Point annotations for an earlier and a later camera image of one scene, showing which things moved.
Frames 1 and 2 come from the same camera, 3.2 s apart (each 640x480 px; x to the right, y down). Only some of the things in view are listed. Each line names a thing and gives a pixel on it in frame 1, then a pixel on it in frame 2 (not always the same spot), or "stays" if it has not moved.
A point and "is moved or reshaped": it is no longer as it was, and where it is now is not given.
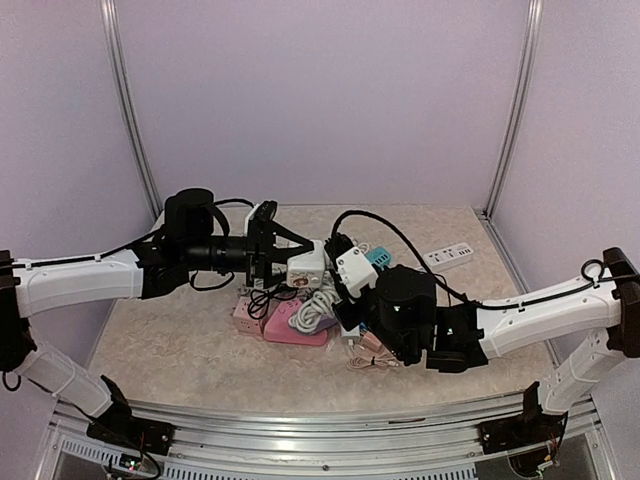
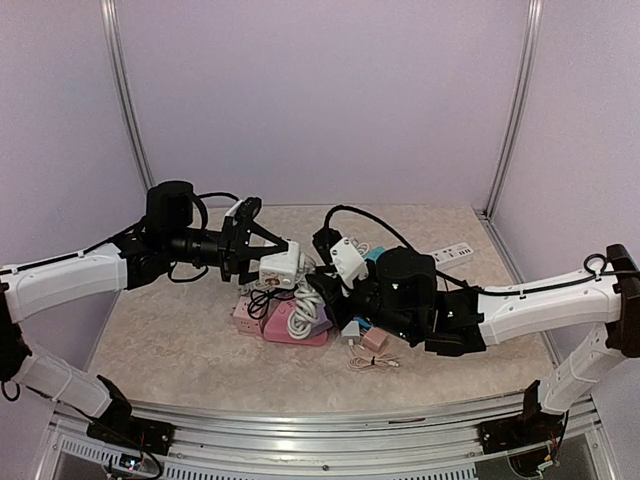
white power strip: x=445 y=257 stays
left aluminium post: x=117 y=72 stays
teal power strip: x=378 y=255 stays
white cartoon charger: x=307 y=270 is moved or reshaped
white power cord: x=318 y=310 is moved or reshaped
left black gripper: x=260 y=251 to x=233 y=244
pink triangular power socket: x=278 y=329 stays
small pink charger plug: x=371 y=341 stays
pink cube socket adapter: x=244 y=321 stays
